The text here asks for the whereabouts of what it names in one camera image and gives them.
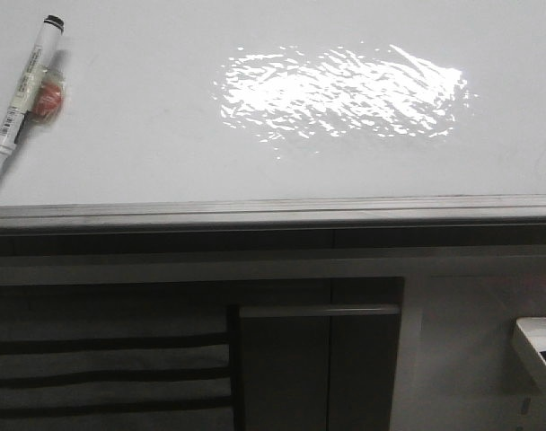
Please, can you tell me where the red block taped to marker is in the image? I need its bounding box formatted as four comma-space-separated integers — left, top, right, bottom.
31, 68, 66, 124

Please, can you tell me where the white black whiteboard marker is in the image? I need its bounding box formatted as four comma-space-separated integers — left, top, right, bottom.
0, 14, 65, 171

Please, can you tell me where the dark grey cabinet panel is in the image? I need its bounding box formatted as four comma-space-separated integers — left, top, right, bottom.
227, 277, 404, 430

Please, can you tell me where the grey black striped cloth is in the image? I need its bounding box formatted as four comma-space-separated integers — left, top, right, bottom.
0, 294, 236, 430

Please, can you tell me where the white plastic marker tray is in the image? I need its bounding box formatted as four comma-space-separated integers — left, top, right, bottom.
512, 317, 546, 393

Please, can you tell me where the white whiteboard with aluminium frame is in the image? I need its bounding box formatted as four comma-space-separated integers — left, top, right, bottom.
0, 1, 546, 233

